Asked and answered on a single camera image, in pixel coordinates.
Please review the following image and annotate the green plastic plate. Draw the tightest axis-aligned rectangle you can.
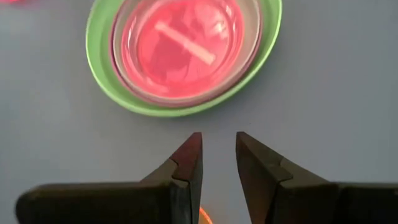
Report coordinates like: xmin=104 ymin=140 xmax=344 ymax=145
xmin=85 ymin=0 xmax=283 ymax=118

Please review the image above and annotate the orange translucent plastic plate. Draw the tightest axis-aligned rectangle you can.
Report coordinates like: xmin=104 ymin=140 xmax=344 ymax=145
xmin=198 ymin=207 xmax=214 ymax=224

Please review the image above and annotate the mauve pink plastic plate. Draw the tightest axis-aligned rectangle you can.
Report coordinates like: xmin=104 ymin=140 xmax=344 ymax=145
xmin=108 ymin=0 xmax=264 ymax=108

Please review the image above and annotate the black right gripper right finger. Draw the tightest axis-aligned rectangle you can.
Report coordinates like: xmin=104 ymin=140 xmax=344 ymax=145
xmin=235 ymin=131 xmax=398 ymax=224

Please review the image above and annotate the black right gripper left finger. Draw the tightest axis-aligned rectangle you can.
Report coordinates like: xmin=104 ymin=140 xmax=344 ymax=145
xmin=15 ymin=131 xmax=204 ymax=224

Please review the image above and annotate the red translucent plastic plate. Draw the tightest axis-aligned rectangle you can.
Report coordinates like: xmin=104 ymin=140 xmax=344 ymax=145
xmin=113 ymin=0 xmax=261 ymax=100

